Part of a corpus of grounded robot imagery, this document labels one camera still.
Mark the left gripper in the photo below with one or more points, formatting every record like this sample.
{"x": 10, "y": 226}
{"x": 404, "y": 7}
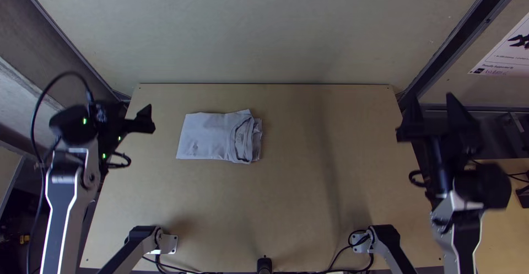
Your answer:
{"x": 111, "y": 119}

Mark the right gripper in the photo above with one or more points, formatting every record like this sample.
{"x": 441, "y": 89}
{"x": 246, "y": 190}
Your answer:
{"x": 438, "y": 135}

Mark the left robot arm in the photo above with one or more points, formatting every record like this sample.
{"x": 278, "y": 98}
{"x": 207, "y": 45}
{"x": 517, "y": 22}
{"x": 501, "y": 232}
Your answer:
{"x": 66, "y": 191}

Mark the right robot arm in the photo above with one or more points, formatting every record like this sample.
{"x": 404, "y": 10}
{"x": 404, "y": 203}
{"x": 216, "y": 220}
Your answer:
{"x": 481, "y": 185}

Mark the light grey t-shirt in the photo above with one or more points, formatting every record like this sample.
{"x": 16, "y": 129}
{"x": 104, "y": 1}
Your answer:
{"x": 215, "y": 135}

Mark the white paper poster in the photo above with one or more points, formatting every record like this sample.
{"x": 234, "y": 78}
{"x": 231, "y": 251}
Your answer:
{"x": 506, "y": 55}

